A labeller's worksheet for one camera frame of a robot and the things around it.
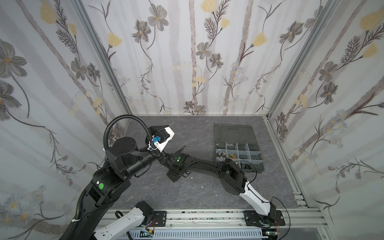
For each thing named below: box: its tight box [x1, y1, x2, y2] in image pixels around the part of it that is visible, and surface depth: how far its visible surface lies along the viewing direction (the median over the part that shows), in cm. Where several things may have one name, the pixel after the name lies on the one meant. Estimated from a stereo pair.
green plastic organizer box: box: [214, 123, 265, 173], surface depth 100 cm
